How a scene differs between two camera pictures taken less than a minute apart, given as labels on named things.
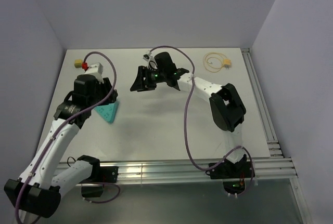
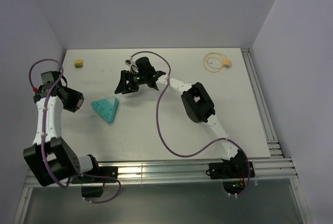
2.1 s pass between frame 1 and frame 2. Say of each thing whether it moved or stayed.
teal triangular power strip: stayed
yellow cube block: stayed
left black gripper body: moved
